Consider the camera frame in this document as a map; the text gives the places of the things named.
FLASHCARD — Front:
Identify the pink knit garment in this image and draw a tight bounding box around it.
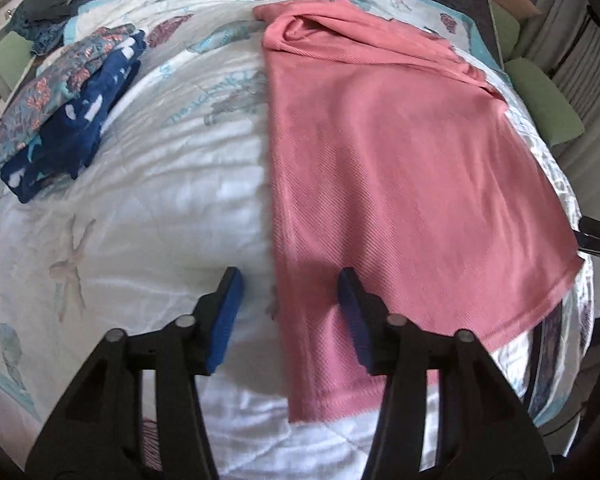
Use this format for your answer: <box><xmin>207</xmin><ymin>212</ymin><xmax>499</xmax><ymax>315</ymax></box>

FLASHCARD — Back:
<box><xmin>253</xmin><ymin>0</ymin><xmax>583</xmax><ymax>422</ymax></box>

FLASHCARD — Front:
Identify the dark green clothes pile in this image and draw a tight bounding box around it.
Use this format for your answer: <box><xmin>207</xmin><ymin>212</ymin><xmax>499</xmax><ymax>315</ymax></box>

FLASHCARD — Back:
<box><xmin>7</xmin><ymin>0</ymin><xmax>93</xmax><ymax>56</ymax></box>

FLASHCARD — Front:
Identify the green cushion right near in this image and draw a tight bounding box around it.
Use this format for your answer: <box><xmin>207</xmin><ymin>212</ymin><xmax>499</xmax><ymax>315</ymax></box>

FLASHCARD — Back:
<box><xmin>504</xmin><ymin>58</ymin><xmax>585</xmax><ymax>148</ymax></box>

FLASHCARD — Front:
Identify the green cushion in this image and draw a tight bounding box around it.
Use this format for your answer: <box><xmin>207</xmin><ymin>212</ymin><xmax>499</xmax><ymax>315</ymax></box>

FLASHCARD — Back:
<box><xmin>504</xmin><ymin>58</ymin><xmax>585</xmax><ymax>148</ymax></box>
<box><xmin>0</xmin><ymin>32</ymin><xmax>34</xmax><ymax>90</ymax></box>
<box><xmin>490</xmin><ymin>0</ymin><xmax>520</xmax><ymax>61</ymax></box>

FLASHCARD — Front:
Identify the green cushion right far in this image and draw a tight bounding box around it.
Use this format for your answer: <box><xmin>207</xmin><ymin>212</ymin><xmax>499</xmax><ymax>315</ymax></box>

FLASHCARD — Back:
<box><xmin>490</xmin><ymin>0</ymin><xmax>520</xmax><ymax>61</ymax></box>

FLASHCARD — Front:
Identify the white seashell print quilt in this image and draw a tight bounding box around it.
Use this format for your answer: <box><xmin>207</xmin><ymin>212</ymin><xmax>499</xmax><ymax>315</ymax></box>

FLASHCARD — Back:
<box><xmin>0</xmin><ymin>0</ymin><xmax>580</xmax><ymax>479</ymax></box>

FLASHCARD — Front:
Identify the navy white print folded garment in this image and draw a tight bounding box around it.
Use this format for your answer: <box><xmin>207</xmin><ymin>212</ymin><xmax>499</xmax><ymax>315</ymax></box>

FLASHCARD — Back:
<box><xmin>0</xmin><ymin>30</ymin><xmax>147</xmax><ymax>204</ymax></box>

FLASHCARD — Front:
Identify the floral teal folded garment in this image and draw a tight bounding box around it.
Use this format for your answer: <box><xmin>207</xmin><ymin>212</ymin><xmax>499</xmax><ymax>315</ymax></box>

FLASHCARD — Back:
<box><xmin>0</xmin><ymin>24</ymin><xmax>140</xmax><ymax>170</ymax></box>

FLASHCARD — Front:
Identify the green cushion left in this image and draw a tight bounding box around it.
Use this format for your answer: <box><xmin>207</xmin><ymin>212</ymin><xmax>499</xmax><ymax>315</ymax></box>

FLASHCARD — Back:
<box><xmin>0</xmin><ymin>32</ymin><xmax>34</xmax><ymax>90</ymax></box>

